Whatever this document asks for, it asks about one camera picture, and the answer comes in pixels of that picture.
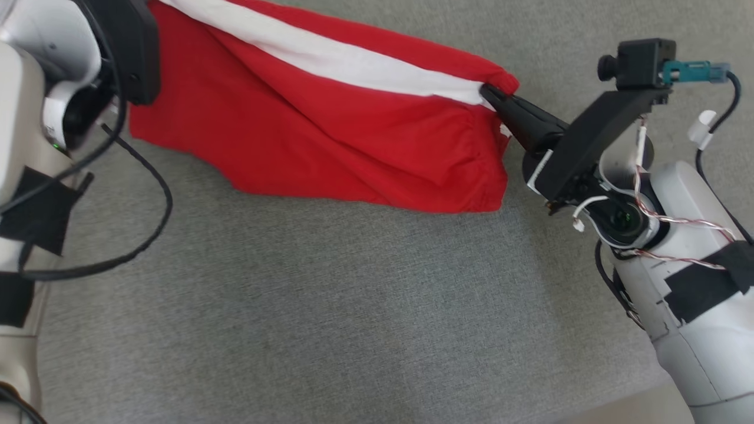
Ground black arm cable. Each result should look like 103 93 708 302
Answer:
695 71 754 243
0 0 174 281

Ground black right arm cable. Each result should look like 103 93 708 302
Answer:
695 71 754 243

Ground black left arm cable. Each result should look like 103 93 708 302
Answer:
0 0 174 281

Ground red shorts with white stripe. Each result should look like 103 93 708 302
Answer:
128 0 520 214

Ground red white twisted wire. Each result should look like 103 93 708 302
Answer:
631 115 738 271

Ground teal right camera connector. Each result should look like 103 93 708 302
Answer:
663 59 732 85

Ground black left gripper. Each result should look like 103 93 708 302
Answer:
88 0 161 105

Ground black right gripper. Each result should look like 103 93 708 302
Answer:
480 84 673 216

